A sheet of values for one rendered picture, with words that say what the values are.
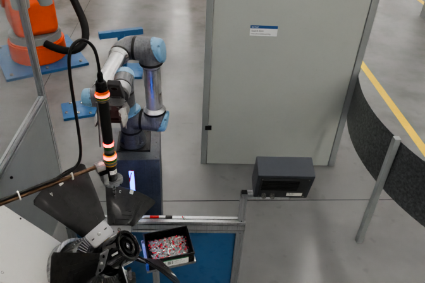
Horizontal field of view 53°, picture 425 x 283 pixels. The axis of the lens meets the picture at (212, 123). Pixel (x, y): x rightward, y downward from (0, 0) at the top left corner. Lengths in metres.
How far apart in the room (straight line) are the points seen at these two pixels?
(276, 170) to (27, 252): 1.06
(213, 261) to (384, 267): 1.39
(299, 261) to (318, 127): 1.16
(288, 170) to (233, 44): 1.48
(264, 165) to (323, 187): 1.87
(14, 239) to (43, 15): 3.92
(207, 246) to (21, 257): 1.02
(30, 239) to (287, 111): 2.39
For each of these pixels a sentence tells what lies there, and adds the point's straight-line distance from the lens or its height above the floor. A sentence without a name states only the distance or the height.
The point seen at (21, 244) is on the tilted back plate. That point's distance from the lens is 1.72.
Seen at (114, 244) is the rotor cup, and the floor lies 1.26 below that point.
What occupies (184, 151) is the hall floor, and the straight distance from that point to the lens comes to 3.95.
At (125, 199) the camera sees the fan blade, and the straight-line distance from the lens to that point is 1.86.
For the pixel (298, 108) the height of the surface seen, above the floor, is 0.61.
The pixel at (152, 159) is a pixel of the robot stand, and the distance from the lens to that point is 2.32.
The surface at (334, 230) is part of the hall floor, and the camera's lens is 3.46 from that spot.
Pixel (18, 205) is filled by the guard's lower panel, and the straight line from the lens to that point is 2.68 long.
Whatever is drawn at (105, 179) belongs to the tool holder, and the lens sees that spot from 1.50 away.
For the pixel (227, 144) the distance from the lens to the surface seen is 3.69.
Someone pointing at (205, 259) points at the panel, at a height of 0.54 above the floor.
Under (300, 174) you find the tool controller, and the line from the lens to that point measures 1.95.
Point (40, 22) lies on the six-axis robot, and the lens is 5.37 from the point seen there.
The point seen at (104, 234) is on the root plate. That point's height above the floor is 1.25.
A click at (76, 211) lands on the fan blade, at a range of 1.62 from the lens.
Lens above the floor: 2.50
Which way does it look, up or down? 35 degrees down
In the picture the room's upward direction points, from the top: 3 degrees clockwise
